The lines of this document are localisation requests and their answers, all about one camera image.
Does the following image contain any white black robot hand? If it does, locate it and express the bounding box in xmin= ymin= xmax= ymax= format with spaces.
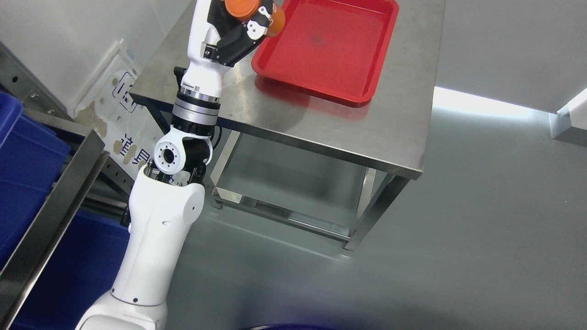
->
xmin=178 ymin=0 xmax=268 ymax=102

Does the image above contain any orange cylindrical capacitor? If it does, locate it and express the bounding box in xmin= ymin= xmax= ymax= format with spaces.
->
xmin=224 ymin=0 xmax=286 ymax=38

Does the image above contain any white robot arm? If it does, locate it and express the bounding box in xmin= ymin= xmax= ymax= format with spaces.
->
xmin=76 ymin=92 xmax=220 ymax=330

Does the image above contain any red plastic tray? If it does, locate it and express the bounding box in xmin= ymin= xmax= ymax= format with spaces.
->
xmin=251 ymin=0 xmax=400 ymax=107

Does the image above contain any white floor sign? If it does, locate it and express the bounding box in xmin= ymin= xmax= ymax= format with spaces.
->
xmin=67 ymin=39 xmax=164 ymax=178

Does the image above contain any stainless steel table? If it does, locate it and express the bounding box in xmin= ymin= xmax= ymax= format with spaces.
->
xmin=129 ymin=0 xmax=446 ymax=251

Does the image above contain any large blue bin upper right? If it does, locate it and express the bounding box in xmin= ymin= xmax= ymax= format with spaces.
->
xmin=0 ymin=93 xmax=71 ymax=267

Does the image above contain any blue bin lower left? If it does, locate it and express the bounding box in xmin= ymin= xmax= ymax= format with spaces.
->
xmin=11 ymin=211 xmax=129 ymax=330

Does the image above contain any steel shelf rail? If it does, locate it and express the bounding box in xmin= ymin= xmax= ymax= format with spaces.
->
xmin=0 ymin=130 xmax=108 ymax=330

